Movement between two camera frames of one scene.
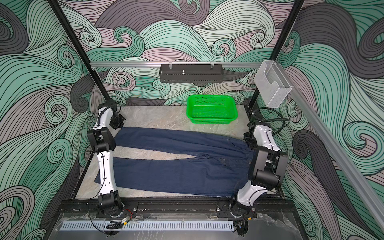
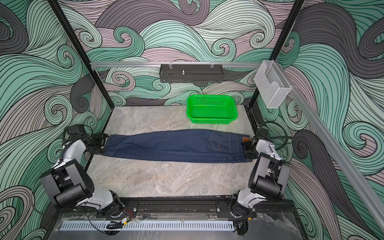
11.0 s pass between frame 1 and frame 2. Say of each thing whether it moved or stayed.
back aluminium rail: stayed
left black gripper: moved
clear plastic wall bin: stayed
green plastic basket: stayed
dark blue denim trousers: moved
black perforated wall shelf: stayed
